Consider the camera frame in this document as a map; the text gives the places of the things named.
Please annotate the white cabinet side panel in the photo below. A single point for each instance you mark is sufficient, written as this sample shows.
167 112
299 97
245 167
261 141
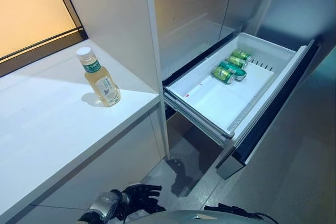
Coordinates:
155 51

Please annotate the dark green drink can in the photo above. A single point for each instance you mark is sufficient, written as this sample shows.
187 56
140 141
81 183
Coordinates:
235 71

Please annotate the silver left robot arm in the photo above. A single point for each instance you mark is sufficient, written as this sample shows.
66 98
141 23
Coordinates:
102 205

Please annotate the light green drink can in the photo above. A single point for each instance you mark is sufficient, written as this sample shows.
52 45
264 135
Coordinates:
223 74
242 55
236 62

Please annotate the silver robot torso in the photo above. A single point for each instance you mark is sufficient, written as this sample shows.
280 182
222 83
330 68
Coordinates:
183 216

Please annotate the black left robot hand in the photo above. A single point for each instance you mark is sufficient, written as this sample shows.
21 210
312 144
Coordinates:
136 195

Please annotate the yellow tea bottle white cap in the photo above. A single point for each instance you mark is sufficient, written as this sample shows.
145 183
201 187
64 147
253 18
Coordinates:
102 82

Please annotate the window with dark frame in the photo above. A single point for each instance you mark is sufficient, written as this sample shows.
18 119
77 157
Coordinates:
34 16

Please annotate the stainless steel fridge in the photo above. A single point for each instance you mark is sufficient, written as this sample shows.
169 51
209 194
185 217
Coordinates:
199 11

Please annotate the open fridge drawer white bin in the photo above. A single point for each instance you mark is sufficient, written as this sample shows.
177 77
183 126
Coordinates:
236 103

